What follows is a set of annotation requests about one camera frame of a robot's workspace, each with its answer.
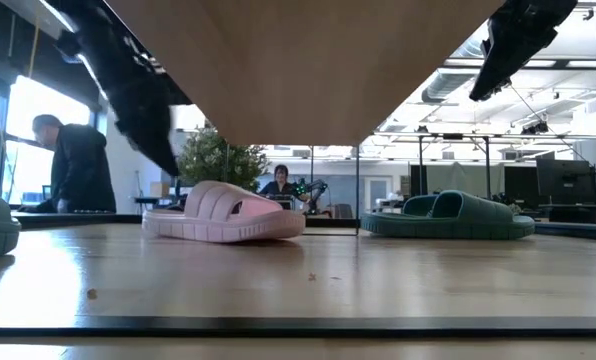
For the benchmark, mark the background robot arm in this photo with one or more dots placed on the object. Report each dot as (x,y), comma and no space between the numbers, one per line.
(315,187)

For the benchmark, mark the pink rubber slide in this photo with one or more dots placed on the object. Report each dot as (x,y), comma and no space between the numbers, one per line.
(218,220)

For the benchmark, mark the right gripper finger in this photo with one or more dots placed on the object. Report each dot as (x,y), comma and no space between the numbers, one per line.
(490,80)

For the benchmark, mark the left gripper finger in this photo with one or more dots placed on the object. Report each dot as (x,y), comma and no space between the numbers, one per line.
(153,145)

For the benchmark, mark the person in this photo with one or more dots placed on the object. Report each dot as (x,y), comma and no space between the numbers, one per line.
(280,189)
(83,170)

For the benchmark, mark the black metal rig frame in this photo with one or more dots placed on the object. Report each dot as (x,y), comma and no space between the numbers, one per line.
(420,160)

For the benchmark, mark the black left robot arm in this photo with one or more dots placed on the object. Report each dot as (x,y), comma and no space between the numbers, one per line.
(93,20)

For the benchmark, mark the grey ventilation duct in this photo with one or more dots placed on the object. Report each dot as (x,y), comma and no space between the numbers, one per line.
(445,85)

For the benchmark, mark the black ceiling spotlight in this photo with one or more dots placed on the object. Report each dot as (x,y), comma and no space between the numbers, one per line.
(535,128)

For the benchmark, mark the potted plant in black pot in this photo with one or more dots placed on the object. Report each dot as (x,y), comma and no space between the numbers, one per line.
(213,160)

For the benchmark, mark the black computer monitor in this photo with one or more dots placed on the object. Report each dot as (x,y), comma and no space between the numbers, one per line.
(565,182)

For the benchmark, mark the wooden shelf with black frame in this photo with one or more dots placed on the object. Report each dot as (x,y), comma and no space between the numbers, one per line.
(303,65)

